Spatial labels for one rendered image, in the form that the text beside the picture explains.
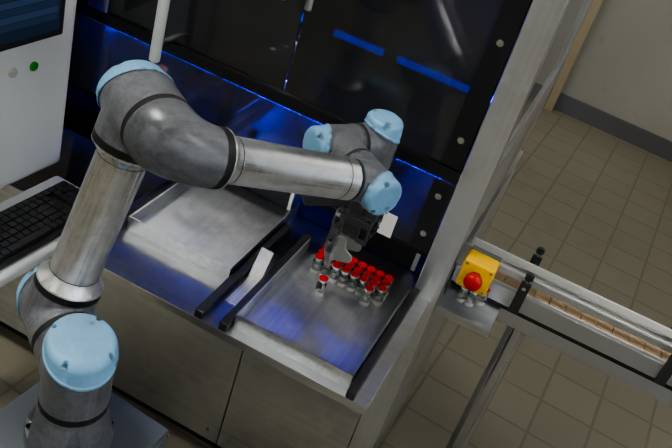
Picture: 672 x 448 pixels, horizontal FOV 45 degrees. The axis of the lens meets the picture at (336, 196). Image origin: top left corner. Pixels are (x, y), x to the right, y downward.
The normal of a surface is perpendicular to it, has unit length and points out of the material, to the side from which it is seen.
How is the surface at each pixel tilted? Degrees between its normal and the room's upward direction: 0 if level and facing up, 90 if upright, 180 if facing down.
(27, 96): 90
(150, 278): 0
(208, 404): 90
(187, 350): 90
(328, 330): 0
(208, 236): 0
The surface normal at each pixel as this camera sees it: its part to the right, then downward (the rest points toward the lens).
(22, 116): 0.86, 0.44
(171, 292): 0.26, -0.82
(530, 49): -0.39, 0.40
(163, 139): 0.01, 0.05
